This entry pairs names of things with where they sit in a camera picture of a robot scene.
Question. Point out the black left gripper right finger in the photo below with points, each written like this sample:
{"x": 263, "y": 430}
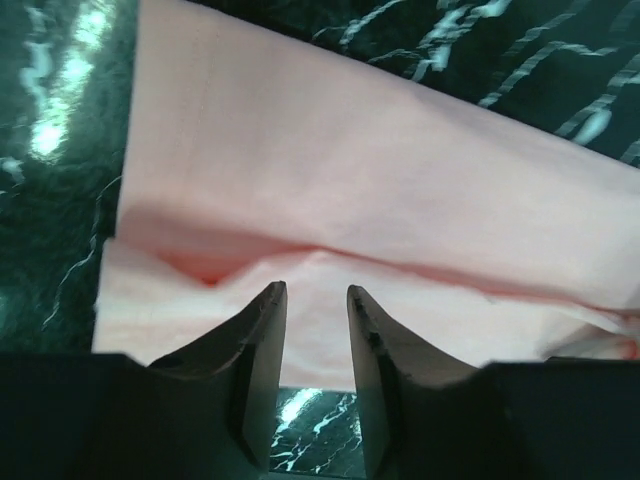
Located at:
{"x": 426, "y": 415}

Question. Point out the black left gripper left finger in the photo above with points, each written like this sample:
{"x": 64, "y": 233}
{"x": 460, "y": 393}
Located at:
{"x": 204, "y": 411}

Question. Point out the peach t shirt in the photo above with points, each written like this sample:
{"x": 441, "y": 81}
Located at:
{"x": 254, "y": 158}

